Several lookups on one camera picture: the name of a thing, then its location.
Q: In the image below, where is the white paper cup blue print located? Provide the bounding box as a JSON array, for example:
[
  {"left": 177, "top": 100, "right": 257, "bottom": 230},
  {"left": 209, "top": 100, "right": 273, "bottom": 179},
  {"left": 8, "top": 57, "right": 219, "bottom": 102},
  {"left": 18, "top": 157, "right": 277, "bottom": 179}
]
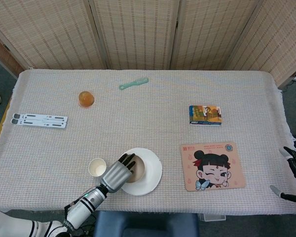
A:
[{"left": 88, "top": 158, "right": 107, "bottom": 177}]

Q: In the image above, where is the beige woven tablecloth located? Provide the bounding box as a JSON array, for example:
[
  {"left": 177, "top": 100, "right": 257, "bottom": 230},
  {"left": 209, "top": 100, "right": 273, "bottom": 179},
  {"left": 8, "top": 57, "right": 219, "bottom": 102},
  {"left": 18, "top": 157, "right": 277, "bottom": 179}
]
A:
[{"left": 0, "top": 69, "right": 296, "bottom": 219}]

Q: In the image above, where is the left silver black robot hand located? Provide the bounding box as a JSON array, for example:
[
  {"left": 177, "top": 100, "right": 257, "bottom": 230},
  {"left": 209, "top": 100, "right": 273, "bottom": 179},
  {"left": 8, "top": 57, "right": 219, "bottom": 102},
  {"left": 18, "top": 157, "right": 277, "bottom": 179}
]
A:
[{"left": 100, "top": 153, "right": 137, "bottom": 194}]

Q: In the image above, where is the mint green comb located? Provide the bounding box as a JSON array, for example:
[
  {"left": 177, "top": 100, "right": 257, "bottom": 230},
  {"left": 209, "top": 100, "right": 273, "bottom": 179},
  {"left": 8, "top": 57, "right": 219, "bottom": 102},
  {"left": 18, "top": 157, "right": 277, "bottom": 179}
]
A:
[{"left": 118, "top": 77, "right": 149, "bottom": 90}]

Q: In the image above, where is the clear plastic box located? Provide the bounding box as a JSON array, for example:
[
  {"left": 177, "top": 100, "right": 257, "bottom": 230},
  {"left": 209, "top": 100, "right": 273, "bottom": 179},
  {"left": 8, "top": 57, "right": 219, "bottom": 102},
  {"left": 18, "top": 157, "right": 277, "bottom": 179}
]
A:
[{"left": 198, "top": 212, "right": 226, "bottom": 222}]

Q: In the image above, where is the brown edge screen panel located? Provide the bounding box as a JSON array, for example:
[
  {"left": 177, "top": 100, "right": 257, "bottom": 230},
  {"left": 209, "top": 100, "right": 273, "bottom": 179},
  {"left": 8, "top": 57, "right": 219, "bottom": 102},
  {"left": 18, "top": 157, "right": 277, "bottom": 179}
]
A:
[{"left": 0, "top": 32, "right": 24, "bottom": 79}]

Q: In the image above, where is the blue yellow cartoon box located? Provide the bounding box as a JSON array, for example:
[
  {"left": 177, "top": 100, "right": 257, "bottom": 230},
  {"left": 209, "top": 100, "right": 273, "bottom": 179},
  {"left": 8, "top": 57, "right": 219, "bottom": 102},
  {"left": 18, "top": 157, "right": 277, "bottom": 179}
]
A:
[{"left": 188, "top": 105, "right": 222, "bottom": 126}]

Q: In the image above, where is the orange fruit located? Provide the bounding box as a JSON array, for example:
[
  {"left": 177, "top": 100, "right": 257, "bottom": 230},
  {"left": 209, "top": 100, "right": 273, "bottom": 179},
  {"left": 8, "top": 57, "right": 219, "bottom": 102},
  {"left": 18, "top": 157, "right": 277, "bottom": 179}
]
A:
[{"left": 78, "top": 90, "right": 95, "bottom": 109}]

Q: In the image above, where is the woven bamboo screen panel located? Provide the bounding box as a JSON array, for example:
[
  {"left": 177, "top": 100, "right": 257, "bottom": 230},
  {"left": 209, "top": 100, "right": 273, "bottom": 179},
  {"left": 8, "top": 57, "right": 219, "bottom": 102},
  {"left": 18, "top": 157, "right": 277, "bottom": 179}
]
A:
[
  {"left": 0, "top": 0, "right": 108, "bottom": 71},
  {"left": 170, "top": 0, "right": 264, "bottom": 71},
  {"left": 88, "top": 0, "right": 182, "bottom": 71},
  {"left": 224, "top": 0, "right": 296, "bottom": 89}
]

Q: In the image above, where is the cartoon girl mouse pad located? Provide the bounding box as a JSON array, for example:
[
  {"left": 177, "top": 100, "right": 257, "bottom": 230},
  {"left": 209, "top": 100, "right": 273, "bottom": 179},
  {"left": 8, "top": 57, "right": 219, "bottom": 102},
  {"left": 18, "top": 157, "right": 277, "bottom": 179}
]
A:
[{"left": 180, "top": 141, "right": 246, "bottom": 192}]

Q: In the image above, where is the beige bowl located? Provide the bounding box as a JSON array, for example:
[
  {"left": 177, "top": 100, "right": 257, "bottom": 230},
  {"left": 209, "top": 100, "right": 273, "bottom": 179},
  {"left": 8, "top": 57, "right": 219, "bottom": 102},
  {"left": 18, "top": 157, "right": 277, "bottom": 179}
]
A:
[{"left": 125, "top": 156, "right": 147, "bottom": 184}]

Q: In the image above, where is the blue padded seat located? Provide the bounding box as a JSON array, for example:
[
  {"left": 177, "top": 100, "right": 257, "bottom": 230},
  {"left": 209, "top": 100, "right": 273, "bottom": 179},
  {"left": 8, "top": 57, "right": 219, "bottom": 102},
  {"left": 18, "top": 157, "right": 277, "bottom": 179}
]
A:
[{"left": 93, "top": 211, "right": 200, "bottom": 237}]

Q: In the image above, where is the white paper plate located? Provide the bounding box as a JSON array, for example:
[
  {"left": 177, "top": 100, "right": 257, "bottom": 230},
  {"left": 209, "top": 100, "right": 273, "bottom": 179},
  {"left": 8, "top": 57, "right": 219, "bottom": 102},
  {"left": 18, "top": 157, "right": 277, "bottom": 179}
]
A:
[{"left": 120, "top": 147, "right": 163, "bottom": 197}]

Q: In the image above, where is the white folding laptop stand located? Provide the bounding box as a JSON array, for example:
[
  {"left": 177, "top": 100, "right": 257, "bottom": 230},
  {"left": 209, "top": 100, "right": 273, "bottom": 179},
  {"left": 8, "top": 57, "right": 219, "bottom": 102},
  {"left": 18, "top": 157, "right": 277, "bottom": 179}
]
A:
[{"left": 10, "top": 113, "right": 69, "bottom": 129}]

